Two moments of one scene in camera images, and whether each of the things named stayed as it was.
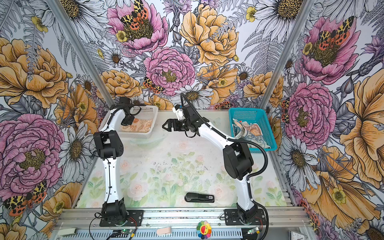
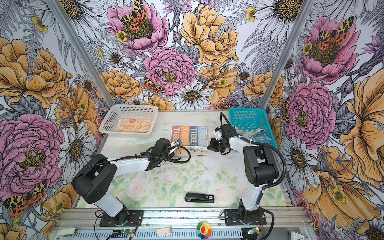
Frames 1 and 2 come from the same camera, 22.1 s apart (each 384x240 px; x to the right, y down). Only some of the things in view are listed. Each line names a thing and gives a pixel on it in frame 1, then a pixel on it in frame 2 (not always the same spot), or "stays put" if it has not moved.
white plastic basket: (143, 111) stays put
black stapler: (194, 197) stays put
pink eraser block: (163, 231) stays put
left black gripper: (128, 122) → (169, 156)
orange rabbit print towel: (138, 125) stays put
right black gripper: (176, 126) → (212, 146)
